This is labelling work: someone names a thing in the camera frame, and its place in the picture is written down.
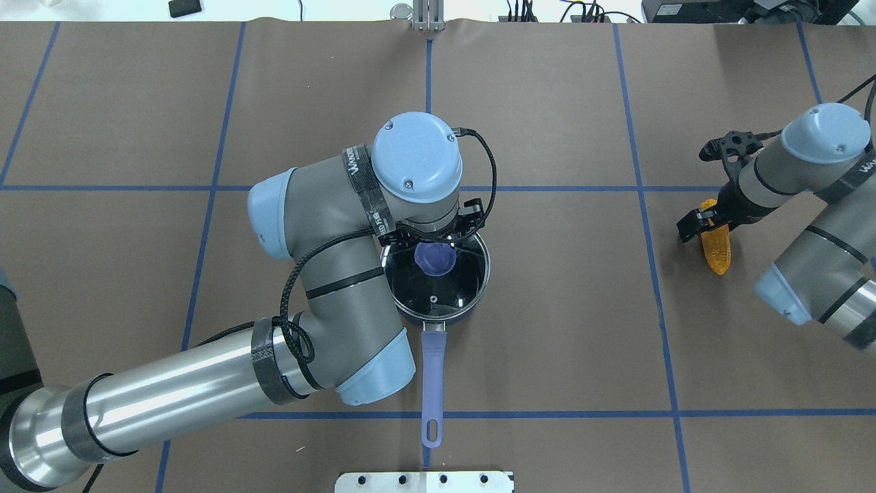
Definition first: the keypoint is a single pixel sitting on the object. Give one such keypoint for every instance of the yellow corn cob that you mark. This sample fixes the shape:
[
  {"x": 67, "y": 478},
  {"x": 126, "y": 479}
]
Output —
[{"x": 717, "y": 249}]

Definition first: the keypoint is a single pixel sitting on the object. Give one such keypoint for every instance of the glass lid purple knob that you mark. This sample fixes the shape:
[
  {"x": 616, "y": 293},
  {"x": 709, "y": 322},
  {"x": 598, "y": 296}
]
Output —
[{"x": 435, "y": 282}]

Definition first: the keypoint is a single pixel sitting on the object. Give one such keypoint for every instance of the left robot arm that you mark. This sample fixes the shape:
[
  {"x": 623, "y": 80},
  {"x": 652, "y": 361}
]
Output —
[{"x": 335, "y": 325}]

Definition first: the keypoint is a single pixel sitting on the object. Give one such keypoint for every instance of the metal base plate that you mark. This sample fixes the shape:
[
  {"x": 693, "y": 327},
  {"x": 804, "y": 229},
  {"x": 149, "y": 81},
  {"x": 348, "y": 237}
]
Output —
[{"x": 427, "y": 481}]

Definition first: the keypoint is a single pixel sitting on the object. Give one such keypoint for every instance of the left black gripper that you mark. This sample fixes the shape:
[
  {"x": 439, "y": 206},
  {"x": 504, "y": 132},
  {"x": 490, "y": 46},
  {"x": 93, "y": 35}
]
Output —
[{"x": 395, "y": 237}]

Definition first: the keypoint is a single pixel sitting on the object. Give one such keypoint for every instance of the black small device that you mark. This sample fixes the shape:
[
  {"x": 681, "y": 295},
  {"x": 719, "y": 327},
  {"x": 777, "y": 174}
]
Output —
[{"x": 180, "y": 8}]

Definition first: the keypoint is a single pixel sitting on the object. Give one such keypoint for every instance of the aluminium frame post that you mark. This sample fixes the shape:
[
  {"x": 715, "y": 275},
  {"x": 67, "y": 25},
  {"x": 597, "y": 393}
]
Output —
[{"x": 428, "y": 15}]

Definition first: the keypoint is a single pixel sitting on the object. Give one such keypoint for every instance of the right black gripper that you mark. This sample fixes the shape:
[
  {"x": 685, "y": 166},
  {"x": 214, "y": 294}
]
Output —
[{"x": 727, "y": 205}]

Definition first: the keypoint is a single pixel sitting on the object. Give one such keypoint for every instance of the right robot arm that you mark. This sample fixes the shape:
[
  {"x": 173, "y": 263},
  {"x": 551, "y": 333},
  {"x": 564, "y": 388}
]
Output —
[{"x": 827, "y": 151}]

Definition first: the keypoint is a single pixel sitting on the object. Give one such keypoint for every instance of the blue saucepan with handle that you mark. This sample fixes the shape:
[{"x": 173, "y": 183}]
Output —
[{"x": 433, "y": 346}]

